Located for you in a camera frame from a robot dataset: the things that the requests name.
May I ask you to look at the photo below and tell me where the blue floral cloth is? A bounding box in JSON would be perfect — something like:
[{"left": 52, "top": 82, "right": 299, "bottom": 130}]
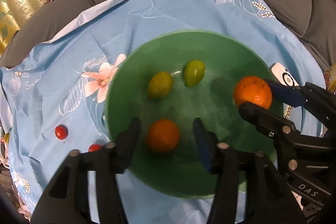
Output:
[{"left": 0, "top": 0, "right": 329, "bottom": 224}]

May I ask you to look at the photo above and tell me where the red cherry tomato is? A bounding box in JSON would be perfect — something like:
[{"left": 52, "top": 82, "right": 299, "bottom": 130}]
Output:
[
  {"left": 55, "top": 124, "right": 68, "bottom": 140},
  {"left": 88, "top": 143, "right": 102, "bottom": 152}
]

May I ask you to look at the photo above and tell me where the green plastic bowl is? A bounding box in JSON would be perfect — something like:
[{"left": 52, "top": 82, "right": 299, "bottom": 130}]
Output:
[{"left": 104, "top": 31, "right": 276, "bottom": 198}]

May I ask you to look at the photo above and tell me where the green tomato front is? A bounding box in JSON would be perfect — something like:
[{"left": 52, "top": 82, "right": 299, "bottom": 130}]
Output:
[{"left": 147, "top": 72, "right": 173, "bottom": 100}]

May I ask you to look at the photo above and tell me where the orange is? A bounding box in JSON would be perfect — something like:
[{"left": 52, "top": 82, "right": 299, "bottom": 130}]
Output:
[
  {"left": 146, "top": 119, "right": 180, "bottom": 153},
  {"left": 233, "top": 76, "right": 272, "bottom": 109}
]

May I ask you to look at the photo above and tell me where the white remote control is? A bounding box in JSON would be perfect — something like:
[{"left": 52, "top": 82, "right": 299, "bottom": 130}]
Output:
[{"left": 271, "top": 63, "right": 298, "bottom": 88}]

